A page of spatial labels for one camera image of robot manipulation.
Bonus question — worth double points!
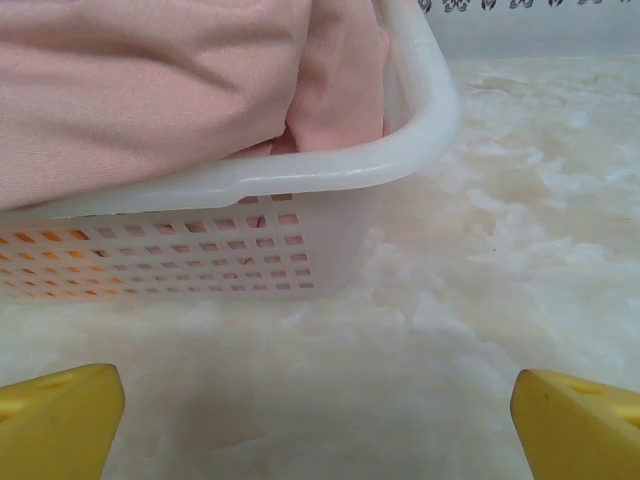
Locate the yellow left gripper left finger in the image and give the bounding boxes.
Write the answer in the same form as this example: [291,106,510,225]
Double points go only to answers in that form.
[0,363,126,480]

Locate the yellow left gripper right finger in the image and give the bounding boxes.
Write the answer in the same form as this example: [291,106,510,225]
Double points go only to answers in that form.
[510,368,640,480]

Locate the orange shorts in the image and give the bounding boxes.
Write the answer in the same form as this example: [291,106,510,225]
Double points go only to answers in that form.
[0,228,109,300]

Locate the pink shorts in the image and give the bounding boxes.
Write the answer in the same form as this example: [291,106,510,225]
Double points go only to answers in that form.
[0,0,392,294]

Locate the white plastic mesh basket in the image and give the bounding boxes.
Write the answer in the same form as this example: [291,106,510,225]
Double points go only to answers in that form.
[0,0,462,304]

